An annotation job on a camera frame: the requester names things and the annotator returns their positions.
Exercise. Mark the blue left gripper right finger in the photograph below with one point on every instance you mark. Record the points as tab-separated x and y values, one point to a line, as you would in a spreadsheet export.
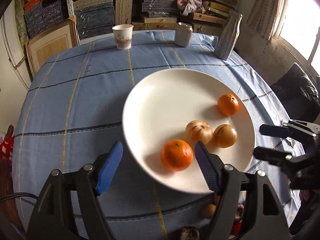
210	166

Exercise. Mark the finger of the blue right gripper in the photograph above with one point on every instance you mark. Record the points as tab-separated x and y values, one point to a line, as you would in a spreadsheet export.
275	131
272	156

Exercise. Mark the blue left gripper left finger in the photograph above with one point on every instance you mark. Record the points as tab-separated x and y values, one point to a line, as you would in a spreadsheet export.
106	166

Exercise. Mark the yellow passion fruit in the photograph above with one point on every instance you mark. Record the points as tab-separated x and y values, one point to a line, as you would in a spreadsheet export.
224	136
198	130

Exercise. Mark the large orange tangerine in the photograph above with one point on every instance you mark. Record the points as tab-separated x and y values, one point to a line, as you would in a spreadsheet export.
176	155

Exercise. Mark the small tan longan fruit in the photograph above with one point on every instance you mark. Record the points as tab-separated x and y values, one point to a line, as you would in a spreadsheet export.
208	211

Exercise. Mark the small orange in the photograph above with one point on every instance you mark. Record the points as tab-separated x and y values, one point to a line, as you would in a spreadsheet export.
227	104

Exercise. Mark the white ceramic plate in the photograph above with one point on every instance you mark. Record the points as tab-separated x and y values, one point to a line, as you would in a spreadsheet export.
182	104

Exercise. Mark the blue checked tablecloth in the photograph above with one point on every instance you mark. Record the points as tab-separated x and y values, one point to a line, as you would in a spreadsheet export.
72	114

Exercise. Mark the silver ribbed bottle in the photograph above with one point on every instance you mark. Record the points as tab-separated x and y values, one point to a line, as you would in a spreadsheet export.
229	36

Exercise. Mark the bright window with curtain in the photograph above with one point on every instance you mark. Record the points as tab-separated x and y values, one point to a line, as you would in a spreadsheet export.
296	22

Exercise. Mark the white paper cup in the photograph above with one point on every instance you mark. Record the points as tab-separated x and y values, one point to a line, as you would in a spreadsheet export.
123	36

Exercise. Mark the framed wooden panel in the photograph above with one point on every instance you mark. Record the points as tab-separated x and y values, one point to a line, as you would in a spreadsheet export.
52	41

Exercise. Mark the white drink can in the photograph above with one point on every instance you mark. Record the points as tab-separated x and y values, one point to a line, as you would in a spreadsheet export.
183	34

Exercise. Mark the metal storage shelf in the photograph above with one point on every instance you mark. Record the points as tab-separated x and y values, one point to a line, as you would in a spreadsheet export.
98	17

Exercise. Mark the pink crumpled cloth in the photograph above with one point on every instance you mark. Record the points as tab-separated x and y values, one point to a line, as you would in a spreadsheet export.
187	7

